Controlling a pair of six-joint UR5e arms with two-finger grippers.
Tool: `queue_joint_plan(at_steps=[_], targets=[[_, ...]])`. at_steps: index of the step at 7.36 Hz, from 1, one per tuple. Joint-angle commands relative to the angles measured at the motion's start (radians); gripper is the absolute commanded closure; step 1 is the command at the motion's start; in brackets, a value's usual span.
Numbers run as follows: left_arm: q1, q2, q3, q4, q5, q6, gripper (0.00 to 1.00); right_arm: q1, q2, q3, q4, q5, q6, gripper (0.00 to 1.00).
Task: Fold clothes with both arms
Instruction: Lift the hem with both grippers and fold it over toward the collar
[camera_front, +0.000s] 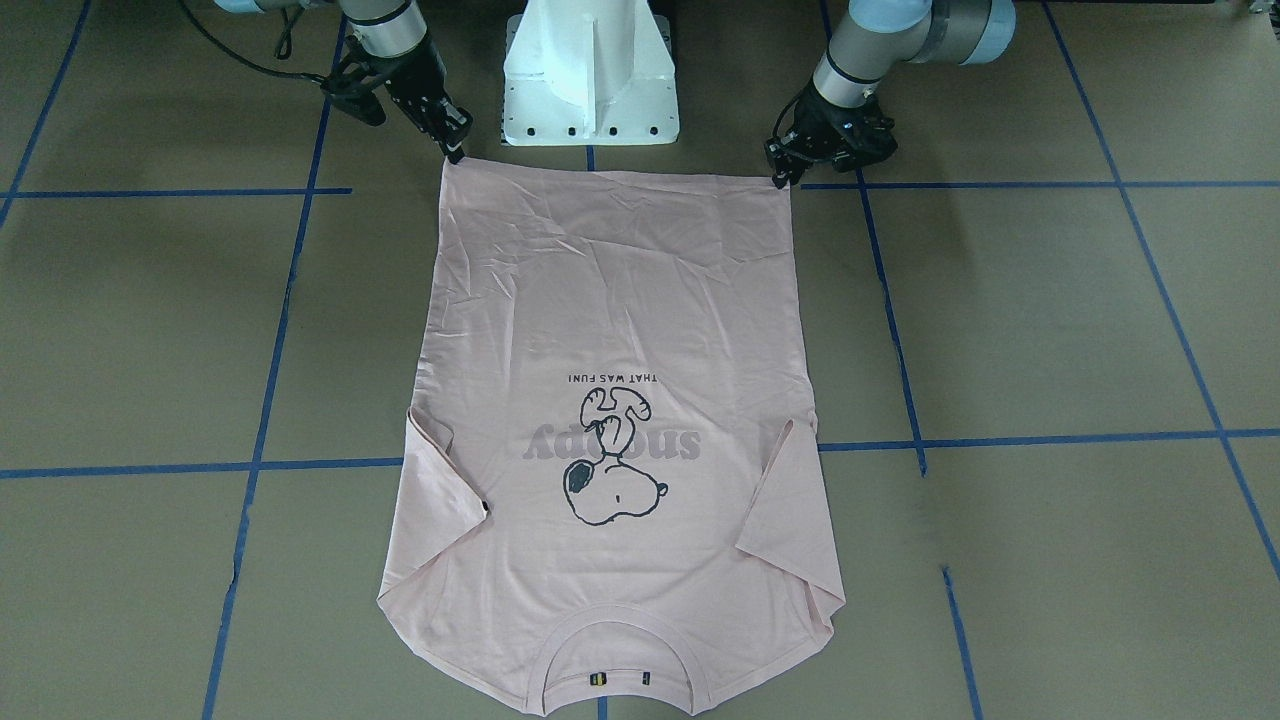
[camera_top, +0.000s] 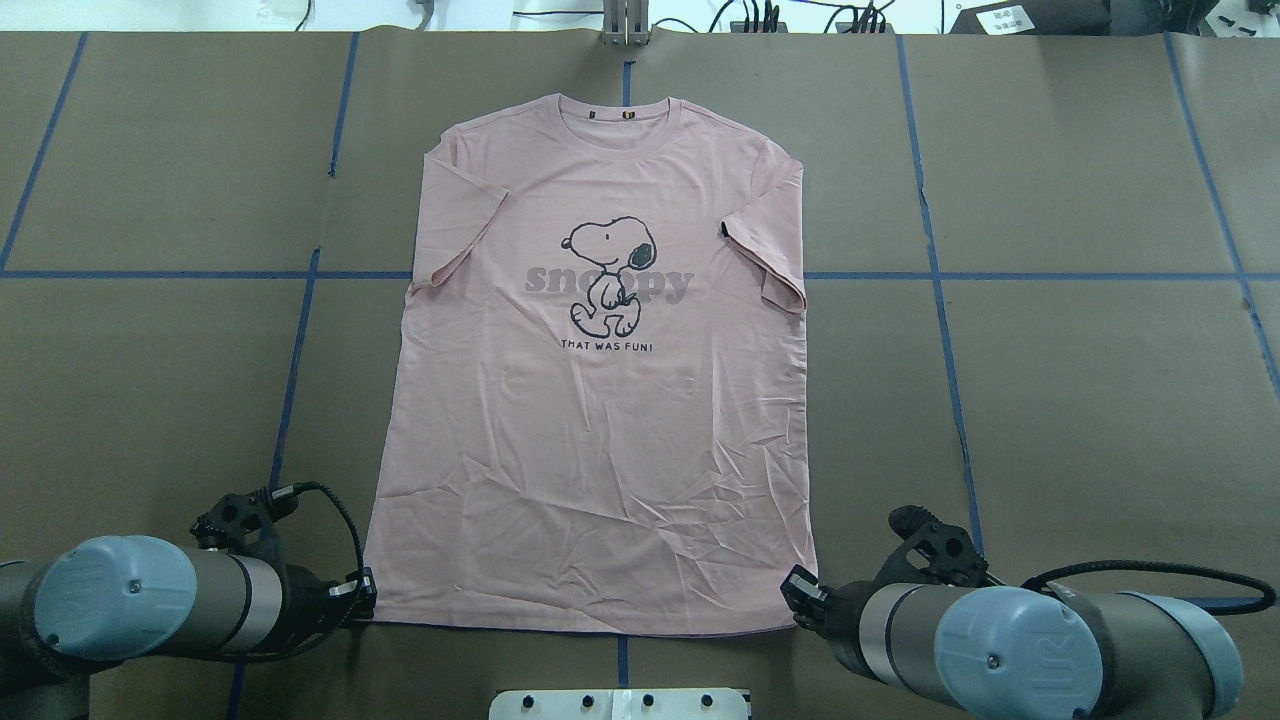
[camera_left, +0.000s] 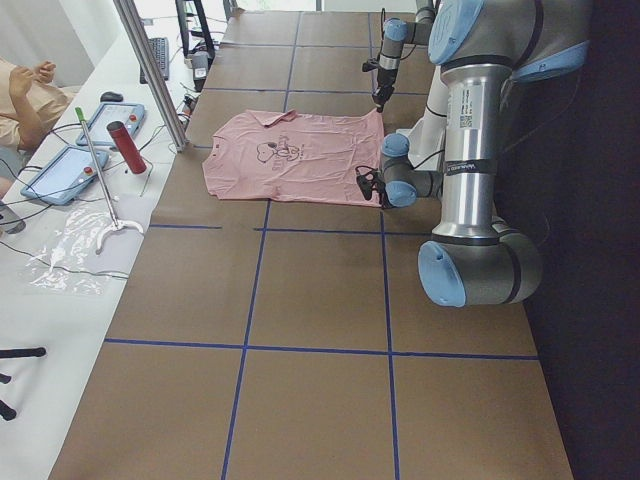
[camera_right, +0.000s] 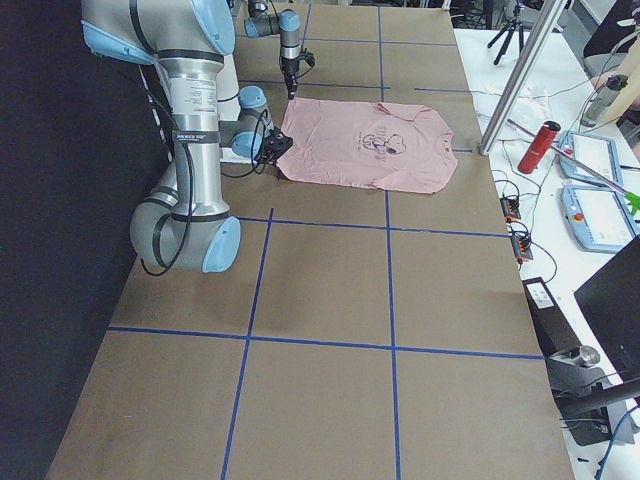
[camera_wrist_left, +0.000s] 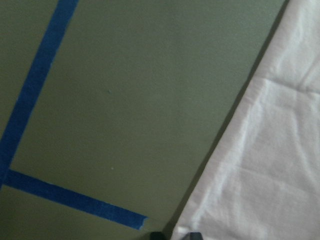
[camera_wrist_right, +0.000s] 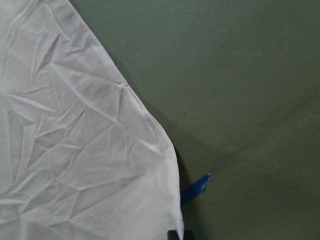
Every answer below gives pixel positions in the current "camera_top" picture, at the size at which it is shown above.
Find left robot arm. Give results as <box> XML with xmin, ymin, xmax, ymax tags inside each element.
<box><xmin>1</xmin><ymin>536</ymin><xmax>378</xmax><ymax>719</ymax></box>

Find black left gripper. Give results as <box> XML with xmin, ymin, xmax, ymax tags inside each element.
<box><xmin>280</xmin><ymin>565</ymin><xmax>378</xmax><ymax>641</ymax></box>

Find black braided right cable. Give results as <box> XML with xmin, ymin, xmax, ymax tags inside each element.
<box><xmin>1020</xmin><ymin>560</ymin><xmax>1277</xmax><ymax>614</ymax></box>

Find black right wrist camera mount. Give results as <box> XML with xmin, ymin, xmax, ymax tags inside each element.
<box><xmin>873</xmin><ymin>505</ymin><xmax>1004</xmax><ymax>588</ymax></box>

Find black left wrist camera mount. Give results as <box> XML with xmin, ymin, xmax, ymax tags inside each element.
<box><xmin>189</xmin><ymin>487</ymin><xmax>300</xmax><ymax>564</ymax></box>

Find black cable bundle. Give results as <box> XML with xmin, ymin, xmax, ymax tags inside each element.
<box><xmin>707</xmin><ymin>0</ymin><xmax>899</xmax><ymax>35</ymax></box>

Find pink Snoopy t-shirt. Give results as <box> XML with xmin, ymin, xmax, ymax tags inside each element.
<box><xmin>365</xmin><ymin>94</ymin><xmax>817</xmax><ymax>637</ymax></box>

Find grey aluminium camera post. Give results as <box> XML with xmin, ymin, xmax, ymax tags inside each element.
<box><xmin>602</xmin><ymin>0</ymin><xmax>652</xmax><ymax>47</ymax></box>

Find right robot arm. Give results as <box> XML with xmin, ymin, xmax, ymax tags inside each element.
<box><xmin>780</xmin><ymin>568</ymin><xmax>1245</xmax><ymax>719</ymax></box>

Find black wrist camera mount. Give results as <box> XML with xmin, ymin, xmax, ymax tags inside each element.
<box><xmin>189</xmin><ymin>487</ymin><xmax>300</xmax><ymax>564</ymax></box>
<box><xmin>873</xmin><ymin>505</ymin><xmax>1004</xmax><ymax>588</ymax></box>

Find black left camera cable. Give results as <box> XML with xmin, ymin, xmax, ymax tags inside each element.
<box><xmin>270</xmin><ymin>480</ymin><xmax>366</xmax><ymax>591</ymax></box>

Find black device with label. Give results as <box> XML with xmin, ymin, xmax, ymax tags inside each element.
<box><xmin>946</xmin><ymin>1</ymin><xmax>1111</xmax><ymax>36</ymax></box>

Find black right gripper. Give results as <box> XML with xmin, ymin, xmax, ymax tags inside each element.
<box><xmin>780</xmin><ymin>564</ymin><xmax>879</xmax><ymax>651</ymax></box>

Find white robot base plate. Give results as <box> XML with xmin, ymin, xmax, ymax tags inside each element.
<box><xmin>488</xmin><ymin>687</ymin><xmax>754</xmax><ymax>719</ymax></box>

